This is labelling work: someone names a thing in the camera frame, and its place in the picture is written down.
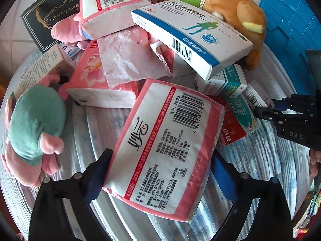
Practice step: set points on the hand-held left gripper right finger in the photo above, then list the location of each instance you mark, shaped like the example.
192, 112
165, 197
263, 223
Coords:
224, 178

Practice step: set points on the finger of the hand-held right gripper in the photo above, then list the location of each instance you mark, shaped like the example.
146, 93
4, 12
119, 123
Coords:
296, 104
273, 118

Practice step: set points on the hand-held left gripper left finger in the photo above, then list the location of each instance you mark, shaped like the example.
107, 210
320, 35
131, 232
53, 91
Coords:
99, 173

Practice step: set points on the pink tissue pack white label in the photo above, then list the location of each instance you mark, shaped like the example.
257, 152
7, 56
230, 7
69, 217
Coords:
170, 155

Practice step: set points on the blue plastic crate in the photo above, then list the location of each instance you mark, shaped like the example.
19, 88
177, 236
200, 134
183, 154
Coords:
291, 25

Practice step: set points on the person's right hand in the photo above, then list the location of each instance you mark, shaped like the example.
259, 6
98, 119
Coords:
316, 161

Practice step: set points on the small white medicine box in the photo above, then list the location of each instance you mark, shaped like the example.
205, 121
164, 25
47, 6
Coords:
258, 95

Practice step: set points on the red green medicine box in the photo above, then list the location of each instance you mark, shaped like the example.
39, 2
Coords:
233, 125

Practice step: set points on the blue striped bed sheet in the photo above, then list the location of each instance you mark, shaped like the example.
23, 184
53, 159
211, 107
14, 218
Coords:
263, 160

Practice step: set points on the white teal medicine box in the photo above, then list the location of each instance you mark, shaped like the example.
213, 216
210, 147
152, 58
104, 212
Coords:
225, 82

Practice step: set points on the colourful patterned cloth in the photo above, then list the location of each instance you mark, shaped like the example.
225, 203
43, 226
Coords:
309, 213

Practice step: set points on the green pink plush toy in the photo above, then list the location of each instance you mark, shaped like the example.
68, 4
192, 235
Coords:
35, 125

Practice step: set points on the opened pink tissue pack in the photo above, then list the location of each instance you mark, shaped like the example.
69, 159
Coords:
100, 80

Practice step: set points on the brown plush toy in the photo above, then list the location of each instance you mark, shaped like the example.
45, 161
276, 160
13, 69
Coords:
233, 7

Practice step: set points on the large white blue medicine box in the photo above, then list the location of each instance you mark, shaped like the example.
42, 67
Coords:
190, 32

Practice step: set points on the white green carton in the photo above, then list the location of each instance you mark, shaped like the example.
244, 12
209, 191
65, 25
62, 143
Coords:
42, 65

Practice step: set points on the small white blue tube box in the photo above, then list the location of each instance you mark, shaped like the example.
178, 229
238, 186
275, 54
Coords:
70, 50

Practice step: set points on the pink pig plush toy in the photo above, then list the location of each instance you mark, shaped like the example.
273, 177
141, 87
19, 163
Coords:
67, 30

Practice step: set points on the black gift box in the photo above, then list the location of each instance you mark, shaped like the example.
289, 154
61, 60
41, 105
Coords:
45, 17

